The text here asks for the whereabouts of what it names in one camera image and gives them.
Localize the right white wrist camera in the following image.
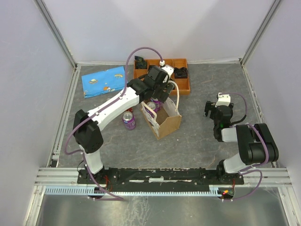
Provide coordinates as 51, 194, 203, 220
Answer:
215, 92, 231, 107

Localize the left aluminium corner post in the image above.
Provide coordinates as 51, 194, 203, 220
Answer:
34, 0, 77, 68

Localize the right aluminium corner post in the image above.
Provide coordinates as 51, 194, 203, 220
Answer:
240, 0, 283, 67

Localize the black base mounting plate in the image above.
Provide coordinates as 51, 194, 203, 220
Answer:
77, 167, 245, 192

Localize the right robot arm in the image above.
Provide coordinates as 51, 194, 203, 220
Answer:
204, 101, 279, 184

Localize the orange wooden divided tray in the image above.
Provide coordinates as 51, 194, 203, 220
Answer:
133, 58, 190, 96

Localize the aluminium corner post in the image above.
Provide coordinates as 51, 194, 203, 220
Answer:
240, 0, 283, 67
34, 0, 77, 68

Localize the purple can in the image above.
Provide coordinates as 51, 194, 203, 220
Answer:
151, 98, 162, 111
122, 111, 136, 130
147, 101, 157, 112

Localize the purple can back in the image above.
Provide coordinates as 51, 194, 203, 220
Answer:
151, 98, 162, 111

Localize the blue printed folded cloth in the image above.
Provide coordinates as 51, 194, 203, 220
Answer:
81, 66, 125, 98

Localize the blue slotted cable duct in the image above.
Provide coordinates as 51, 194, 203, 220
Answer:
44, 186, 222, 197

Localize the brown canvas bag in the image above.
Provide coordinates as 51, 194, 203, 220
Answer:
141, 81, 182, 140

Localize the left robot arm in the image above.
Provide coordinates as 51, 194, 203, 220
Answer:
73, 65, 174, 184

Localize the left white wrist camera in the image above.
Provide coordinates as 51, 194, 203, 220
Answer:
159, 60, 174, 82

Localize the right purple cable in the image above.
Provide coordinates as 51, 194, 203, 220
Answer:
221, 92, 270, 202

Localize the aluminium frame rail front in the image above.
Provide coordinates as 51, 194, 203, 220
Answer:
34, 168, 292, 187

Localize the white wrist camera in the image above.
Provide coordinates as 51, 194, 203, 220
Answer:
159, 60, 174, 82
215, 92, 231, 107

